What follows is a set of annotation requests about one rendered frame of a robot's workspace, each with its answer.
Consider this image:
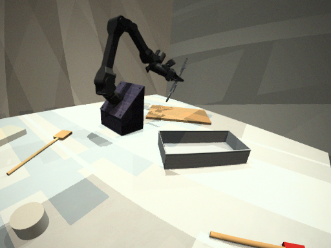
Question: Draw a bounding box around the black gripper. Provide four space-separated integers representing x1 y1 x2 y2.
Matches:
157 65 184 81

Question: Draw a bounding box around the light wooden board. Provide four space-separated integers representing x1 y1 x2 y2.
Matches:
146 105 212 125

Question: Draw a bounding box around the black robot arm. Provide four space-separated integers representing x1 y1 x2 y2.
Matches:
94 15 166 108

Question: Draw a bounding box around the white short cylinder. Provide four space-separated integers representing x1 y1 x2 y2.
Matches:
9 202 49 240

